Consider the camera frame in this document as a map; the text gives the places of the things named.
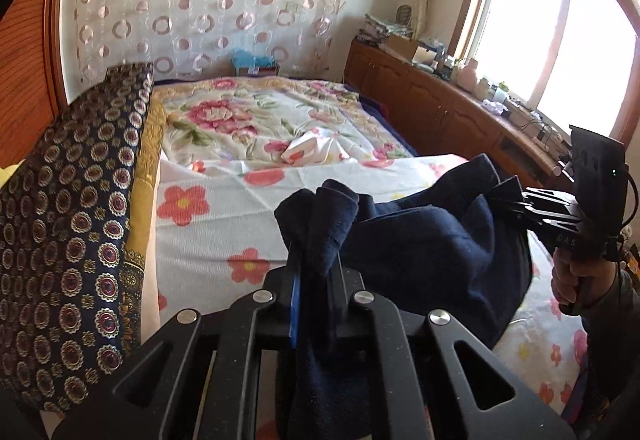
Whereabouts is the white folded blanket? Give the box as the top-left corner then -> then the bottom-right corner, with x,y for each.
141,169 -> 160,342

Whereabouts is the white flower bed sheet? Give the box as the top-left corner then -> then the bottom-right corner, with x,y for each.
154,154 -> 587,412

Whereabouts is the person's right hand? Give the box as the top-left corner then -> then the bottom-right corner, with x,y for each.
551,248 -> 617,306

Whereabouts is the navy blue printed t-shirt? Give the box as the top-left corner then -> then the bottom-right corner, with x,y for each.
274,156 -> 533,439

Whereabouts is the floral quilt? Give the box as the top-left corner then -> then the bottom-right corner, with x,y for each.
153,76 -> 416,174

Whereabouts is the clutter on cabinet top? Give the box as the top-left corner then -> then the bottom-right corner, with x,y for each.
354,15 -> 570,160

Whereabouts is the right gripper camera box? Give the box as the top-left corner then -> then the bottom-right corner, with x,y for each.
570,126 -> 628,236

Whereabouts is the yellow plush toy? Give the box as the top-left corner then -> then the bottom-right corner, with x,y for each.
0,162 -> 23,188

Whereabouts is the person's right forearm sleeve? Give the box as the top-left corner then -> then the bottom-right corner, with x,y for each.
574,271 -> 639,439

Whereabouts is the window with wooden frame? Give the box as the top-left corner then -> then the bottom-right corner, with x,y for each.
448,0 -> 639,144

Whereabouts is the wooden side cabinet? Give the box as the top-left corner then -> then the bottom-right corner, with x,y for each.
344,40 -> 572,190

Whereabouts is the yellow gold folded blanket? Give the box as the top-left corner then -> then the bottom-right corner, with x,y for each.
119,98 -> 166,353

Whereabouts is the dark circle-patterned folded blanket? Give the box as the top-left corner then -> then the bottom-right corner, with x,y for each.
1,63 -> 153,413

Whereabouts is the blue tissue pack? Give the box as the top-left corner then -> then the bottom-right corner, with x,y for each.
231,50 -> 280,77

